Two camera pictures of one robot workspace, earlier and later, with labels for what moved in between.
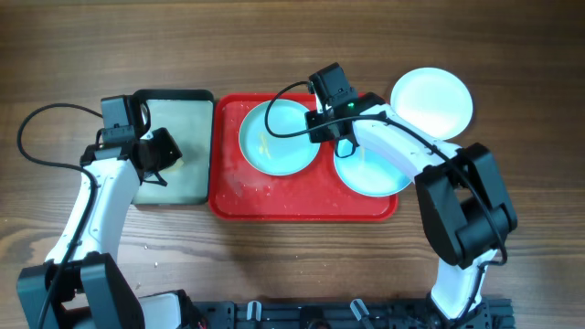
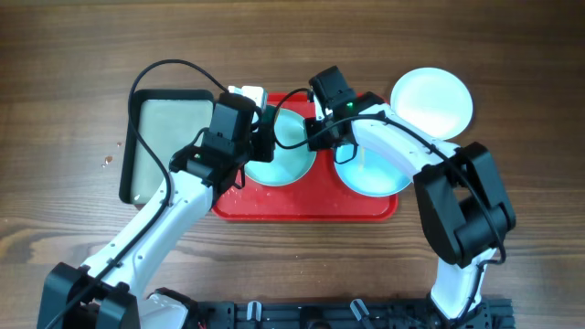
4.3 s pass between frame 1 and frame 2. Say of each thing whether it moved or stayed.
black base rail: stayed
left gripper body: moved
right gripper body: stayed
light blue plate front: moved
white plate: stayed
